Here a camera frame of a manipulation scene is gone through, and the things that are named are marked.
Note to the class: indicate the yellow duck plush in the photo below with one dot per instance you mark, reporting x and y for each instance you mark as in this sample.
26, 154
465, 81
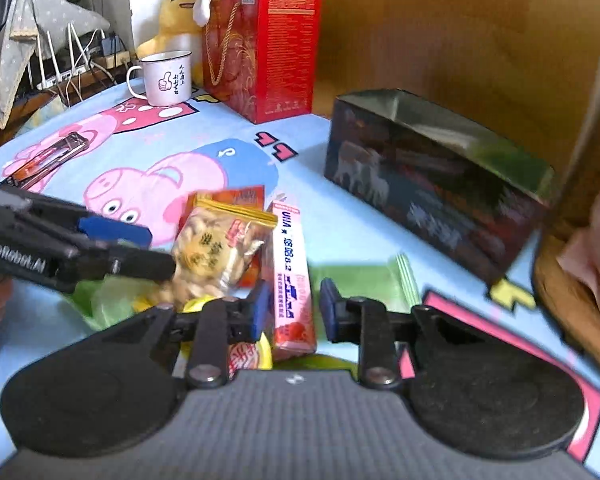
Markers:
180, 10

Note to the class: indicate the red gift box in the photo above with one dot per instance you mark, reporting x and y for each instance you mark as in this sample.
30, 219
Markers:
270, 50

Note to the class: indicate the power strip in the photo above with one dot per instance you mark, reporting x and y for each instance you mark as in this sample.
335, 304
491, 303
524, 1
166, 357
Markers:
115, 57

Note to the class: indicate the clear peanut bag yellow top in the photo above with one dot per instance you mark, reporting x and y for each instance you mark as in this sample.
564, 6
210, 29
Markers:
215, 250

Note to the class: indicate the red snack packet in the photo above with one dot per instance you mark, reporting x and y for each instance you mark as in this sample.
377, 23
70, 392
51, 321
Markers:
247, 195

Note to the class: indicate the green snack packet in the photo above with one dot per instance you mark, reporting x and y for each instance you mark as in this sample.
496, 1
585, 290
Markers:
370, 280

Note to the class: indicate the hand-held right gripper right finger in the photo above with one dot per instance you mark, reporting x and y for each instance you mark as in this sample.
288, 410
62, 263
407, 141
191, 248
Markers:
330, 310

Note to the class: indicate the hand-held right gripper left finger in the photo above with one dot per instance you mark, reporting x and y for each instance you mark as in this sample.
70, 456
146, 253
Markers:
261, 310

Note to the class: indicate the white enamel mug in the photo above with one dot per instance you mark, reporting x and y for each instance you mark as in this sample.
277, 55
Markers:
167, 80

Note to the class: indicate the black cardboard box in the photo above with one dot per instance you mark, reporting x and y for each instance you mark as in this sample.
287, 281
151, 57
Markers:
430, 200

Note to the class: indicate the pink stick packet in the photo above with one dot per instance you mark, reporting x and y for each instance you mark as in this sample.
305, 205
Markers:
290, 270

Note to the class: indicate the grey starred cloth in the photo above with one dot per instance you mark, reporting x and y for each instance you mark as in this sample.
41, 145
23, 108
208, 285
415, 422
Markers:
30, 10

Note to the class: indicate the wooden board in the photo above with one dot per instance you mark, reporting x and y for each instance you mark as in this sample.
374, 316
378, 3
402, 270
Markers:
455, 25

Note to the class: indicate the white router with antennas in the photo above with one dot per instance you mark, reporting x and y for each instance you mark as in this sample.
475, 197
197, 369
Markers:
55, 80

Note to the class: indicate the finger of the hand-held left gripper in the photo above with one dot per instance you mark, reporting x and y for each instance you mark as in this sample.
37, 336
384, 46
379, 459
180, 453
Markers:
115, 230
140, 265

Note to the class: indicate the yellow packet with red label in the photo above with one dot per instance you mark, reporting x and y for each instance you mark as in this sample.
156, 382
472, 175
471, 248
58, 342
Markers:
245, 357

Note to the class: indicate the printed blanket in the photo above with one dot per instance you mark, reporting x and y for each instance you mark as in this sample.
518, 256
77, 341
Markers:
330, 240

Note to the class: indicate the translucent green plastic packet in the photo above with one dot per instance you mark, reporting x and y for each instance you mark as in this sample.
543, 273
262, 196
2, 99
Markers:
105, 300

